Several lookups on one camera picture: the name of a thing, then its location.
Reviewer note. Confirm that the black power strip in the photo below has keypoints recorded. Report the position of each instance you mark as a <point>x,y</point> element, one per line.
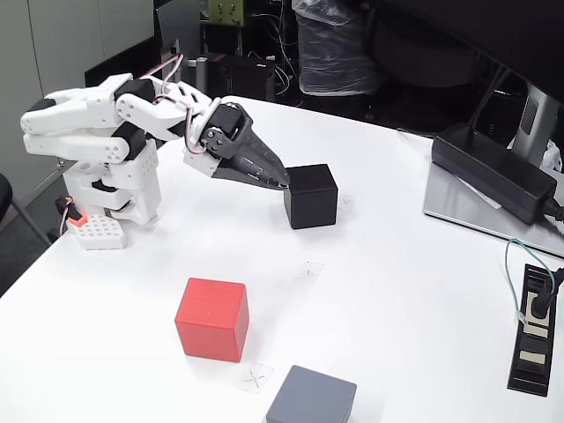
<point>529,365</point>

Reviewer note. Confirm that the orange clamp piece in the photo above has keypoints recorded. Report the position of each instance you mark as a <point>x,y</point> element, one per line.
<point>77,218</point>

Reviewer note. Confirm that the red cube block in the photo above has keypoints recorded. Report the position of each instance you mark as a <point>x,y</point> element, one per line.
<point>207,326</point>

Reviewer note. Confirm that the grey cube block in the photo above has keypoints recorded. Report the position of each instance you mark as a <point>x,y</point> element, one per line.
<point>308,396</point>

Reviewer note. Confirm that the white perforated table clamp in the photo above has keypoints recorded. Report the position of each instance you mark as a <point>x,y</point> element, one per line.
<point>101,233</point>

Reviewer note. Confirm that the white paper sheet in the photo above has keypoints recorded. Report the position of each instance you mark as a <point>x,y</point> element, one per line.
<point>484,198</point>

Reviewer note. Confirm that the black power plug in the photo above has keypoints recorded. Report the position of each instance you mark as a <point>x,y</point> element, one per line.
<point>538,304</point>

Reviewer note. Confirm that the plastic wrapped bin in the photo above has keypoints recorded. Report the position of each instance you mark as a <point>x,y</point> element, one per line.
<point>335,53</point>

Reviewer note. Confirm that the crumpled white plastic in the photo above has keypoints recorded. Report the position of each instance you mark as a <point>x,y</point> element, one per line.
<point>554,154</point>

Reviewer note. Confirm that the green circuit board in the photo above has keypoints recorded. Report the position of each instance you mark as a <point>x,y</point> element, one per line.
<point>227,11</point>

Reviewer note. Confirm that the grey metal cabinet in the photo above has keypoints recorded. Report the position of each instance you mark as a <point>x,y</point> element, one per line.
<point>13,66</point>

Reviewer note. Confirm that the black chair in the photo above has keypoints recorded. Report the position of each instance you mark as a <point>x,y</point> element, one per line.
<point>4,194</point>

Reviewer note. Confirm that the black power adapter brick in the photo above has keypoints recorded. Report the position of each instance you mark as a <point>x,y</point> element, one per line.
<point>484,172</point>

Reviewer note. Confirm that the black cube block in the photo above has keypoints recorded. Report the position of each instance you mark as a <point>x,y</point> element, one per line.
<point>308,198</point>

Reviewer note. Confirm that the silver monitor base plate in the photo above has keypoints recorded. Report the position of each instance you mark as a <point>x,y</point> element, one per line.
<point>454,207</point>

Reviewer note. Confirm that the black monitor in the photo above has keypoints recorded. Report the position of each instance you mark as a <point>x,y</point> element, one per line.
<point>484,26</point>

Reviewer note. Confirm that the silver monitor stand neck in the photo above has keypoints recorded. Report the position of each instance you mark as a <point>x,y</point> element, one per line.
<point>533,119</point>

